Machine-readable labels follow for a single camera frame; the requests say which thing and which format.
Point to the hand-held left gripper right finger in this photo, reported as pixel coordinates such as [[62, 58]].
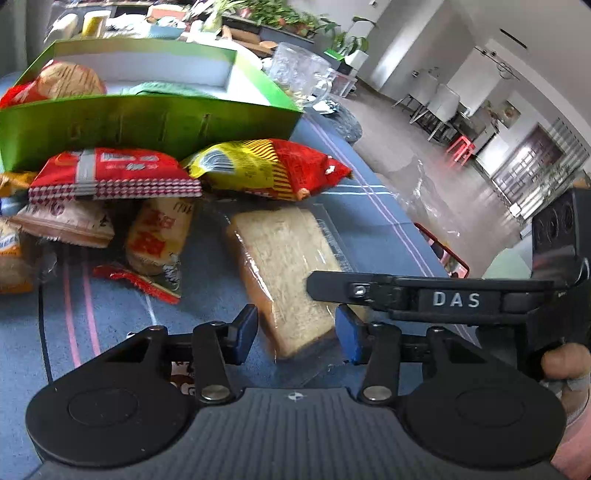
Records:
[[348, 339]]

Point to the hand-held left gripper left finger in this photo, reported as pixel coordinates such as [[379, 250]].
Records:
[[244, 334]]

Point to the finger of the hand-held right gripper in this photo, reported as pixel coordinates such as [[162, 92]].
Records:
[[341, 286]]

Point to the sliced toast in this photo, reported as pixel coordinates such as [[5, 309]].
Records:
[[286, 263]]

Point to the yellow red striped snack packet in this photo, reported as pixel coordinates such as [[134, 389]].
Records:
[[277, 170]]

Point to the yellow rice cracker packet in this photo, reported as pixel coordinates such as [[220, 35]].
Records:
[[154, 235]]

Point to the red checkered snack packet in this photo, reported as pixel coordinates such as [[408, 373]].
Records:
[[129, 170]]

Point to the brown white snack packet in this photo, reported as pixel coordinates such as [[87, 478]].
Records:
[[64, 221]]

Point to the green cardboard box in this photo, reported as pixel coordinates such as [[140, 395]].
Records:
[[138, 124]]

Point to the orange cake snack packet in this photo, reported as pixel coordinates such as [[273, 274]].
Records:
[[14, 181]]

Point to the person's right forearm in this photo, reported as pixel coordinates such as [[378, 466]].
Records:
[[577, 447]]

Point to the person's right hand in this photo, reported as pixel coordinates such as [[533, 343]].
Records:
[[565, 361]]

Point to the cartoon print packet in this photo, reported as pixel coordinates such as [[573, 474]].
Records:
[[181, 376]]

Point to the metal security door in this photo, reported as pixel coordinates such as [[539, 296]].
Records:
[[540, 170]]

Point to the clear plastic bag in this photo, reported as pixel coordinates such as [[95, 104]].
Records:
[[429, 194]]

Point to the dark marble side table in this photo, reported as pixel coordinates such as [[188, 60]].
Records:
[[348, 124]]

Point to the clear storage box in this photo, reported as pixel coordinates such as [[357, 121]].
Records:
[[344, 82]]

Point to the white dining chair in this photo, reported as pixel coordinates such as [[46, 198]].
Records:
[[415, 92], [443, 106]]

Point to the glass mug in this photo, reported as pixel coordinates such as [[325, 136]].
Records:
[[295, 69]]

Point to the small green box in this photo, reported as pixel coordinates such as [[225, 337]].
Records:
[[333, 54]]

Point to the plant in white pot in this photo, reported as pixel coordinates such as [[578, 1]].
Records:
[[355, 50]]

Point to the orange bread snack packet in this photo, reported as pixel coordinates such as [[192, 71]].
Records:
[[9, 263]]

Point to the green snack packet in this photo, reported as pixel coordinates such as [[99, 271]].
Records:
[[161, 89]]

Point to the open cardboard box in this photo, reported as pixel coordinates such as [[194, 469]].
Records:
[[249, 41]]

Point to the row of potted plants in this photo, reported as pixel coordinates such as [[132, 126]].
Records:
[[272, 14]]

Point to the round biscuit packet red edge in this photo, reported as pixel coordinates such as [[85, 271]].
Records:
[[69, 81]]

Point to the blue plastic basket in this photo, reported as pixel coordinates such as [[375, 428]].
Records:
[[166, 31]]

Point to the white bundle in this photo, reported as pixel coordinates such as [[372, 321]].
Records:
[[62, 27]]

